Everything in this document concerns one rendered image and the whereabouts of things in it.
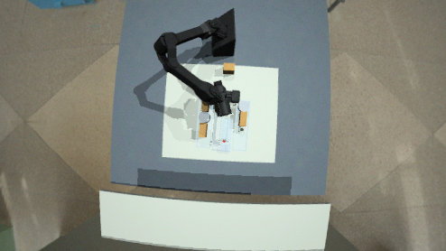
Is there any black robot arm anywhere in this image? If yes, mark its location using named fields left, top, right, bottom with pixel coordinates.
left=153, top=18, right=232, bottom=116

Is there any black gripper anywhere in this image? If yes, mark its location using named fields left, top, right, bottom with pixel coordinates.
left=225, top=89, right=240, bottom=103

